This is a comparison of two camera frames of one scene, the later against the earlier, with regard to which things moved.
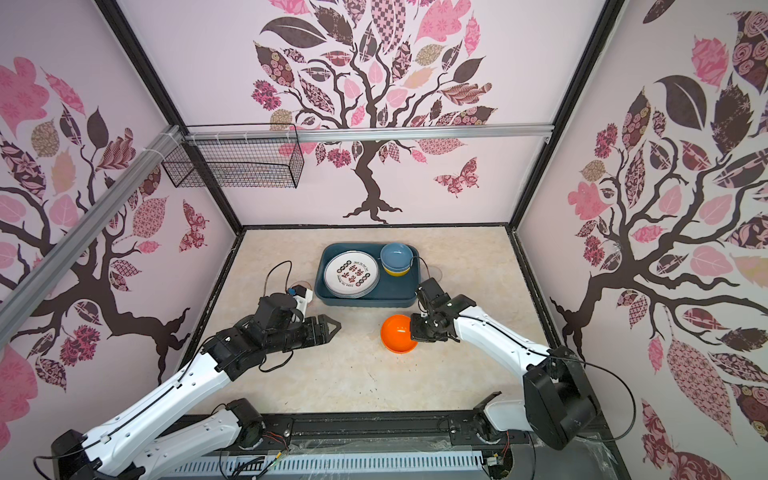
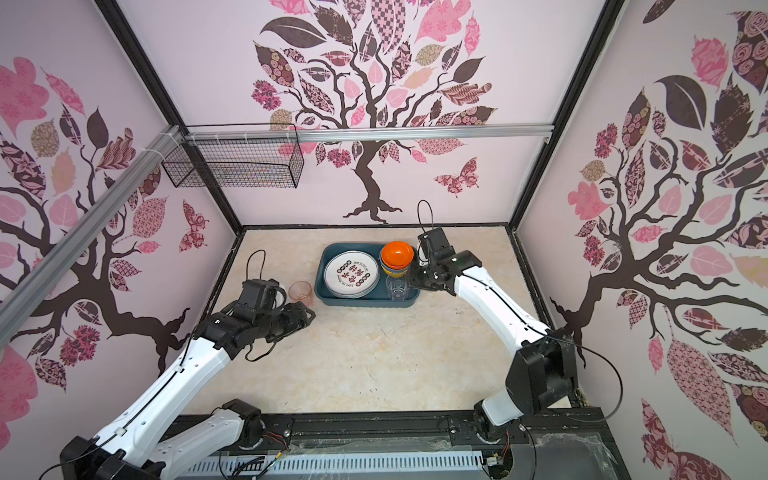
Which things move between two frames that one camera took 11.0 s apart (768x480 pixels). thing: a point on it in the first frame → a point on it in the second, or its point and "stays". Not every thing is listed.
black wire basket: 267,155 stays
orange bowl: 395,333 → 397,254
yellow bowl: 397,274 stays
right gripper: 415,329 → 413,277
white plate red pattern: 351,274 stays
